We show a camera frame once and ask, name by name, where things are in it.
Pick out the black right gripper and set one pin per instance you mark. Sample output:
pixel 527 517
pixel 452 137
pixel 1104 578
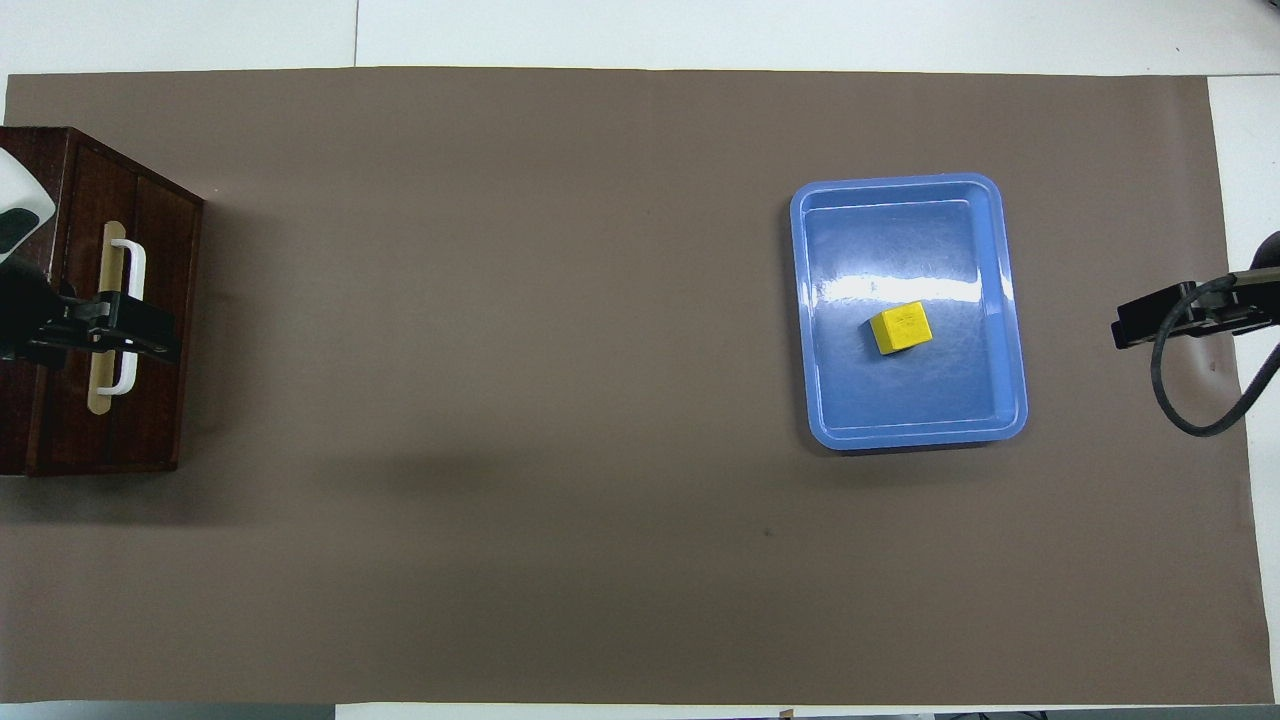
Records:
pixel 1250 300

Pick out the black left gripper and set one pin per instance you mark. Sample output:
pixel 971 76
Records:
pixel 30 320

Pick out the yellow block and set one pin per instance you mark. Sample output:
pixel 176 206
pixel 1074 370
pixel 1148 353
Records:
pixel 901 329

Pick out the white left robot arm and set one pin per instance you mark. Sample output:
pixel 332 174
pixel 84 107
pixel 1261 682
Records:
pixel 25 190

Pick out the dark wooden cabinet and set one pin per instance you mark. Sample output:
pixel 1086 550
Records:
pixel 20 420

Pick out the blue plastic tray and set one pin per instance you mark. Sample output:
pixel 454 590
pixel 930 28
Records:
pixel 900 400

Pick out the brown paper table mat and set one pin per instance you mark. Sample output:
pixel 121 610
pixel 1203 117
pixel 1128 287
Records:
pixel 600 400

